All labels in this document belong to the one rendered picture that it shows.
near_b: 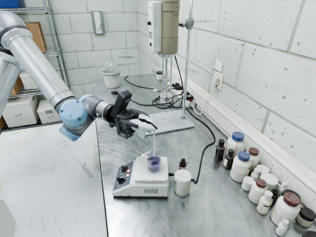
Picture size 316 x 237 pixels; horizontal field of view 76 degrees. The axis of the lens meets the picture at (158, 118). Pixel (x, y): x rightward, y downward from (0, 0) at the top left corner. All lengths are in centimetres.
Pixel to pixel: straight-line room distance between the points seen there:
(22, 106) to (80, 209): 225
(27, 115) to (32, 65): 224
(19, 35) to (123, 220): 67
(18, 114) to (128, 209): 240
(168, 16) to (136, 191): 70
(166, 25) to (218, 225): 78
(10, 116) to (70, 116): 239
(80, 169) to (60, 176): 7
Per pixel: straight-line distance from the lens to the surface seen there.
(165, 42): 96
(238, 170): 84
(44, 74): 73
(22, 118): 300
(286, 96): 87
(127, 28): 302
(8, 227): 81
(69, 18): 298
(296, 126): 87
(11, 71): 92
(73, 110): 66
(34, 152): 111
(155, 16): 94
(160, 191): 75
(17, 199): 92
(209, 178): 86
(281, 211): 76
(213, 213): 77
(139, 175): 73
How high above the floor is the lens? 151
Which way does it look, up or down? 31 degrees down
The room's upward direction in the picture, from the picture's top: straight up
